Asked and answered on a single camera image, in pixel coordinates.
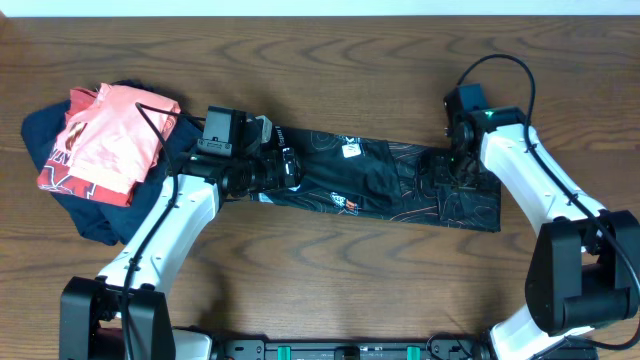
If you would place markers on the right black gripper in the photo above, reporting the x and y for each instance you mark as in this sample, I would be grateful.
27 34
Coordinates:
439 174

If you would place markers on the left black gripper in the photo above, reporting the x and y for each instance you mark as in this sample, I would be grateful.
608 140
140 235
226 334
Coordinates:
271 181

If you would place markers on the black printed cycling jersey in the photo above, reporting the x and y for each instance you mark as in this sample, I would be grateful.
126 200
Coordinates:
371 178

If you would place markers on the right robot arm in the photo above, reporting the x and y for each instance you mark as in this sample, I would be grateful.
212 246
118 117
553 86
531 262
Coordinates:
584 272

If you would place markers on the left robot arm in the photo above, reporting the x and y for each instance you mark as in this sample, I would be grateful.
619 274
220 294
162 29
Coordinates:
123 313

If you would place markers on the navy blue folded garment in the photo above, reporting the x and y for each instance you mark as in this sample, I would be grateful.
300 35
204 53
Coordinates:
104 153

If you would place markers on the red printed folded shirt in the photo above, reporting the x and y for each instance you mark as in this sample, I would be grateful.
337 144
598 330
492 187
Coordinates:
65 175

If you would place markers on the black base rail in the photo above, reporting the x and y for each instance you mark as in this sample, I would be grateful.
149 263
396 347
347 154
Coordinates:
435 348

